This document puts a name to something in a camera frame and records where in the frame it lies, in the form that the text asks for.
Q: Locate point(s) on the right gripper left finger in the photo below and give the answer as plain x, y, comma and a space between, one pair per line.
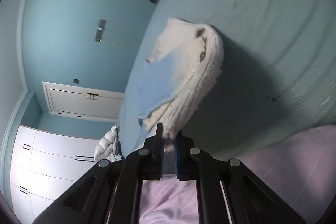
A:
110, 192

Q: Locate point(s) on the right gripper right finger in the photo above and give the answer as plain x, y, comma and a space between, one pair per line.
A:
228, 191

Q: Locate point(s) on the blue and cream knit sweater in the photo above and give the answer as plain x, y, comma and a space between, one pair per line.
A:
183, 67

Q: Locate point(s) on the light blue crumpled garment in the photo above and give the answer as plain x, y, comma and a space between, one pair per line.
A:
116, 154

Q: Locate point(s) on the white puffer jacket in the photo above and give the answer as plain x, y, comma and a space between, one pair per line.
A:
104, 148

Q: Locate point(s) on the white room door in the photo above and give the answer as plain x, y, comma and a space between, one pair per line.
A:
83, 103

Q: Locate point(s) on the teal bed sheet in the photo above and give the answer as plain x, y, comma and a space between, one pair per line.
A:
278, 75

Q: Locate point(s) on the white wardrobe with black handles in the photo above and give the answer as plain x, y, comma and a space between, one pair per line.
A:
43, 166

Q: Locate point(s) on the dark wall outlet strip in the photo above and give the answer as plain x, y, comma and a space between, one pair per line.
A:
100, 30

